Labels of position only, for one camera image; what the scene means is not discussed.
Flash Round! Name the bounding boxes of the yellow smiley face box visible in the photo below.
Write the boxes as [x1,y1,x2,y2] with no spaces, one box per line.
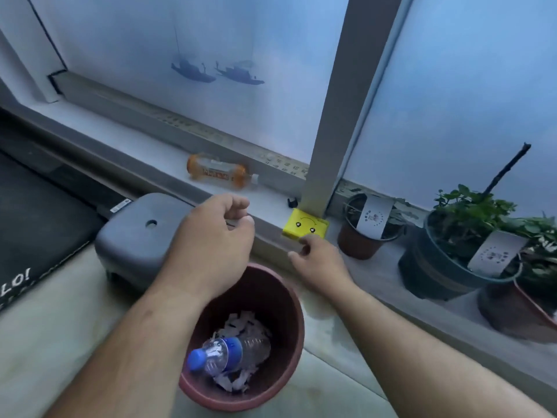
[282,208,329,242]

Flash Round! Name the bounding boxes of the white paper scraps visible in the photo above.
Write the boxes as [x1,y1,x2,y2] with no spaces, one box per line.
[208,311,273,392]

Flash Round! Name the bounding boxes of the black board with white label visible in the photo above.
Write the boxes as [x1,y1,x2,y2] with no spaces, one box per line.
[0,107,132,219]

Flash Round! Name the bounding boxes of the person's right hand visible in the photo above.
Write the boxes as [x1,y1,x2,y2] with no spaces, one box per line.
[288,235,356,297]

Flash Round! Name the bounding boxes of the orange plastic bottle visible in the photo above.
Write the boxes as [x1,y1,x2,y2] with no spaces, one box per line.
[187,153,260,189]

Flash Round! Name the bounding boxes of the person's right forearm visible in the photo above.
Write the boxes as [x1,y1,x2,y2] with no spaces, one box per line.
[330,284,554,418]

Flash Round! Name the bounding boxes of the dark boat window sticker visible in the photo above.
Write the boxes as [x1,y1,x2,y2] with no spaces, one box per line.
[171,26,216,84]
[215,60,265,86]

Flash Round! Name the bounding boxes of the small brown flower pot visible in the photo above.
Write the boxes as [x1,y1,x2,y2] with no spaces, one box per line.
[337,193,404,261]

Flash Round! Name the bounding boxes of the green plant with small leaves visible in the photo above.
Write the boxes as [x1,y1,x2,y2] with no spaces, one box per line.
[513,217,557,301]

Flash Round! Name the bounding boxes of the clear bottle with blue cap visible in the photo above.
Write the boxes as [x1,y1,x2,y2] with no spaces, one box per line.
[187,336,272,376]

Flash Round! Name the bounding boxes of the green leafy plant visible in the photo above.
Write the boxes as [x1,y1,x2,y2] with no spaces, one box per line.
[433,184,557,266]

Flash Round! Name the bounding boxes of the large brown flower pot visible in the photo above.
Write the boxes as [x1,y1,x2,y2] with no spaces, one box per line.
[477,274,557,344]

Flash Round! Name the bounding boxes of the white plant tag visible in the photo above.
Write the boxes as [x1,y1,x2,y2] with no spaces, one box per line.
[356,195,395,240]
[467,231,529,277]

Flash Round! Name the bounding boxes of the person's left forearm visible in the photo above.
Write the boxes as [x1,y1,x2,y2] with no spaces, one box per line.
[43,274,228,418]

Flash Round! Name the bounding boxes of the grey plastic stool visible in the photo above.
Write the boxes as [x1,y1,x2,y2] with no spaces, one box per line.
[94,192,196,293]

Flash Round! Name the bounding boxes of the brown plastic waste bin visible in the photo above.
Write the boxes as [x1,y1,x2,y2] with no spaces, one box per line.
[178,263,305,412]

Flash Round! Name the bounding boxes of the dark blue flower pot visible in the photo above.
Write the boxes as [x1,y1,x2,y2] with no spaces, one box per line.
[398,210,523,301]

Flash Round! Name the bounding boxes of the black doormat with white print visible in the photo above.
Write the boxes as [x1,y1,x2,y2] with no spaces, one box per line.
[0,151,106,310]

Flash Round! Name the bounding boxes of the wilted small plant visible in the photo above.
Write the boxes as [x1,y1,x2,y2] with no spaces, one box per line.
[343,189,420,233]

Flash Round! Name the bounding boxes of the person's left hand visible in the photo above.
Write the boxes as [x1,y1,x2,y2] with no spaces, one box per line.
[152,194,256,302]

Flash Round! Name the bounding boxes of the dark wooden stick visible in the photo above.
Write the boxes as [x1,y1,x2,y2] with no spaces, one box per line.
[482,143,532,197]

